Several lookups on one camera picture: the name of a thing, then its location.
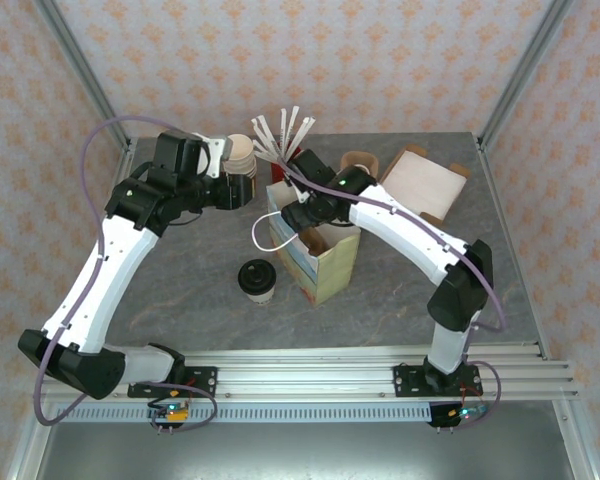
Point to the stack of brown paper cups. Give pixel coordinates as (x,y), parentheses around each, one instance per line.
(240,150)

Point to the painted print paper bag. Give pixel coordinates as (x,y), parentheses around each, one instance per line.
(335,270)

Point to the coffee cup with black lid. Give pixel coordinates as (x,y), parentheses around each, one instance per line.
(257,280)

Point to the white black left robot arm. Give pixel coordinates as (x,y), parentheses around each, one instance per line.
(110,270)

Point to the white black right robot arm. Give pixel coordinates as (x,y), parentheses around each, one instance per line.
(405,225)

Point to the paper wrapped straw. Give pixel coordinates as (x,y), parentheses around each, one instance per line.
(305,131)
(293,125)
(267,157)
(265,134)
(283,130)
(265,148)

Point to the stack of white napkins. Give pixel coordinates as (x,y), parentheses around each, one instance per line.
(425,185)

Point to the cardboard napkin box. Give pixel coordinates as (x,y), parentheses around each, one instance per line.
(457,172)

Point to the grey metal sheet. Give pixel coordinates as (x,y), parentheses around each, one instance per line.
(300,455)

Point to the aluminium frame post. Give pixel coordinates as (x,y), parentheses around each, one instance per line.
(80,60)
(522,70)

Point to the aluminium mounting rail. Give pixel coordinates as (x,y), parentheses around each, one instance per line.
(305,375)

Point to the aluminium table side rail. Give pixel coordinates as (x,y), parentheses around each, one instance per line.
(512,250)

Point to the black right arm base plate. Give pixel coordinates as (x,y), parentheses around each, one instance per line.
(407,382)

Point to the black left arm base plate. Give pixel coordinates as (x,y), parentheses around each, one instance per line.
(202,382)

